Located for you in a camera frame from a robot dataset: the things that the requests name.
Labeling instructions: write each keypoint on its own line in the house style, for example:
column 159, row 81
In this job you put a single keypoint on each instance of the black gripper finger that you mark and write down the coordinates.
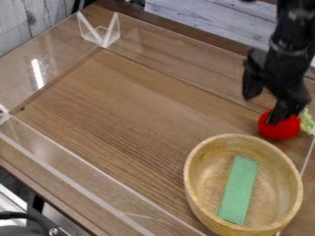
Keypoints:
column 252, row 82
column 285, row 108

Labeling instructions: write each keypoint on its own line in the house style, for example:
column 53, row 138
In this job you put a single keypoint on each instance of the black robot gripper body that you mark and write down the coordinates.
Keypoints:
column 283, row 67

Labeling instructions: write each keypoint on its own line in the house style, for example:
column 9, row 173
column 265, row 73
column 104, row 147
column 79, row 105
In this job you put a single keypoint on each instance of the red plush strawberry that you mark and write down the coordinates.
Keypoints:
column 288, row 128

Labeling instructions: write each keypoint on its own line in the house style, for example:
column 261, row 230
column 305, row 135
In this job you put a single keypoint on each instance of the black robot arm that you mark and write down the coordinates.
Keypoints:
column 295, row 25

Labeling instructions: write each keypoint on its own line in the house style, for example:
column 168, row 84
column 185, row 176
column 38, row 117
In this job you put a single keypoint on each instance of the wooden bowl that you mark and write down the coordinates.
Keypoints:
column 277, row 190

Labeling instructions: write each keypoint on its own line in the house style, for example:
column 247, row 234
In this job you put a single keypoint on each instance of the green rectangular block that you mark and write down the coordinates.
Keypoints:
column 237, row 191

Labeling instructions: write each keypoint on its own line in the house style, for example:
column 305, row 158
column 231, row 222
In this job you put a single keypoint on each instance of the clear acrylic tray enclosure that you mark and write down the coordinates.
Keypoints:
column 103, row 120

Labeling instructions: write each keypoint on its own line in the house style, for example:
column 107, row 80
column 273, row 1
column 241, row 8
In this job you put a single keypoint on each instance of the clear acrylic corner bracket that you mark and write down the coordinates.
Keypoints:
column 100, row 35

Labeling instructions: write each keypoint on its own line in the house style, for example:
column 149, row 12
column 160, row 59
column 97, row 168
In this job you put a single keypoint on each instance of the black metal table frame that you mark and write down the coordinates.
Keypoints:
column 26, row 215

